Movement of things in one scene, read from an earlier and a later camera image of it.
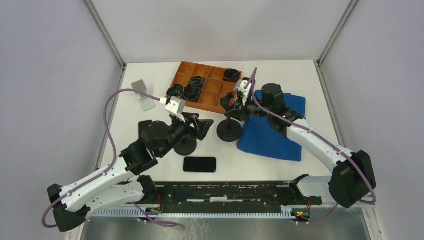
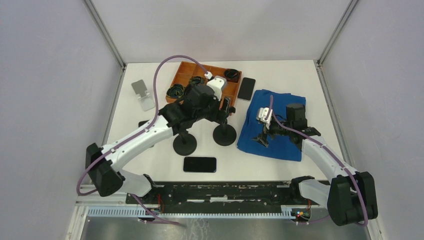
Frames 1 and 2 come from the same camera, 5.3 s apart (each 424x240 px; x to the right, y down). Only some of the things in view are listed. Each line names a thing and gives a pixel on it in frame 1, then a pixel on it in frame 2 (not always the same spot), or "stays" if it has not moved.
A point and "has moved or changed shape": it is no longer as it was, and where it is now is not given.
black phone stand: (186, 146) stays
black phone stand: (229, 130) has moved or changed shape
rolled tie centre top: (196, 82) stays
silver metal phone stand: (147, 102) stays
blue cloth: (258, 135) stays
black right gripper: (239, 111) → (261, 138)
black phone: (199, 164) stays
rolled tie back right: (231, 74) stays
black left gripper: (203, 125) → (219, 115)
